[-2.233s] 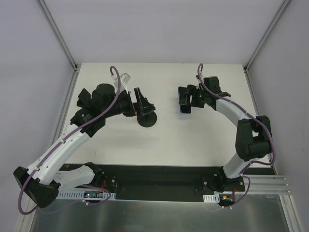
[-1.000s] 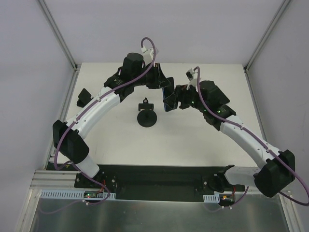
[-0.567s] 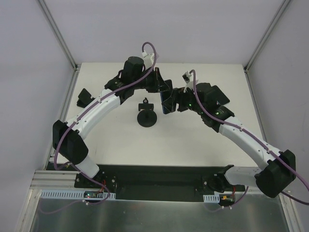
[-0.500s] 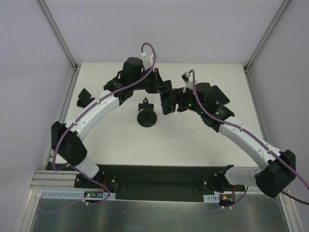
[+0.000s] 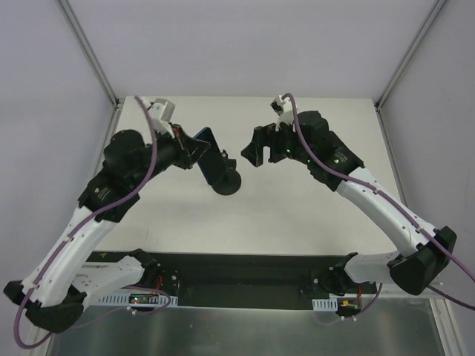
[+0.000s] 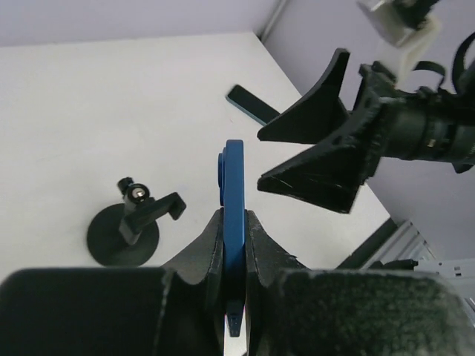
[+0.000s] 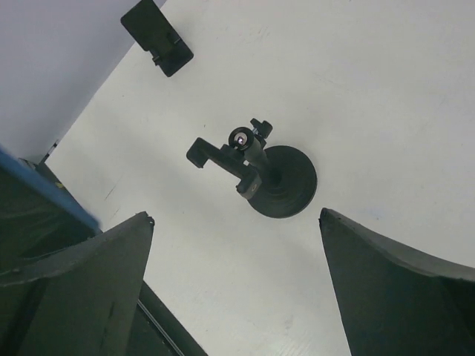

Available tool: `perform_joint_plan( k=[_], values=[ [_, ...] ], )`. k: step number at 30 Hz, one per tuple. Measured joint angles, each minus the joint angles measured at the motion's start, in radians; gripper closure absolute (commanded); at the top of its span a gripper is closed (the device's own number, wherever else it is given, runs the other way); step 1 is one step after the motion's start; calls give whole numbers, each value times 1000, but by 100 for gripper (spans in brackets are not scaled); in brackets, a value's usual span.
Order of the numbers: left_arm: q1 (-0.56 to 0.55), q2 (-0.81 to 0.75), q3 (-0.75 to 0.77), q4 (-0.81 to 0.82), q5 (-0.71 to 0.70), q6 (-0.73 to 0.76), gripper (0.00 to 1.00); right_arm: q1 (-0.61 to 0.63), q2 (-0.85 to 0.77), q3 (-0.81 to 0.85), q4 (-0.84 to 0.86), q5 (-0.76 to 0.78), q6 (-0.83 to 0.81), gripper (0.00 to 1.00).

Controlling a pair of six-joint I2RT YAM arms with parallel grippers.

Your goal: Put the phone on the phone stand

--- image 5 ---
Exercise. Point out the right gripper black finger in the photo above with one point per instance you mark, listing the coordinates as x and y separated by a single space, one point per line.
253 154
262 137

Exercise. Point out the aluminium frame post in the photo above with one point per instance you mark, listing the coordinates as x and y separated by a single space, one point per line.
88 52
433 15

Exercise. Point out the black smartphone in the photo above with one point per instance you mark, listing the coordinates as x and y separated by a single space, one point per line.
211 163

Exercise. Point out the left aluminium frame post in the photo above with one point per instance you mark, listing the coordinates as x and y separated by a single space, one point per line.
88 52

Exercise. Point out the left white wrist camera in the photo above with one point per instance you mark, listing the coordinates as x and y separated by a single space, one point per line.
161 111

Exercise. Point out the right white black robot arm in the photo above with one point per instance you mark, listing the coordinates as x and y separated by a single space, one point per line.
420 247

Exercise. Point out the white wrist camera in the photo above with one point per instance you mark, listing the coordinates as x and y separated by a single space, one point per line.
161 111
283 108

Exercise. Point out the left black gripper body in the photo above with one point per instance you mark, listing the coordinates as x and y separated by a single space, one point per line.
186 149

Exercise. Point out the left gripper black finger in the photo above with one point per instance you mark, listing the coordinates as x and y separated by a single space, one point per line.
191 158
190 146

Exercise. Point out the right aluminium frame post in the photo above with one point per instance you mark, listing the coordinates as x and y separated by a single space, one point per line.
433 15

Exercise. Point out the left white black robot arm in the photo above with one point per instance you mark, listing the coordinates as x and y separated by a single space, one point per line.
53 297

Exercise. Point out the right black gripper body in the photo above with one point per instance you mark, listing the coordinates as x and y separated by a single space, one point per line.
274 144

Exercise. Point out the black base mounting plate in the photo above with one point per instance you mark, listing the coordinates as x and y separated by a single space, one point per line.
275 282

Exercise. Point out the black round-base phone stand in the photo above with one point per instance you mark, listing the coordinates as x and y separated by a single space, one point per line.
230 182

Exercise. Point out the white slotted cable duct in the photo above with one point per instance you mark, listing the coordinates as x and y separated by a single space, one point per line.
126 298
325 305

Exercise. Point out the right white slotted cable duct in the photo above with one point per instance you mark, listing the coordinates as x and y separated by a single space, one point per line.
325 305

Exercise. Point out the left white slotted cable duct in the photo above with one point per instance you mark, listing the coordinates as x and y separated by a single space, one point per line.
126 298

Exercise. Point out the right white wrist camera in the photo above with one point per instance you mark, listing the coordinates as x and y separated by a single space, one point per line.
283 108

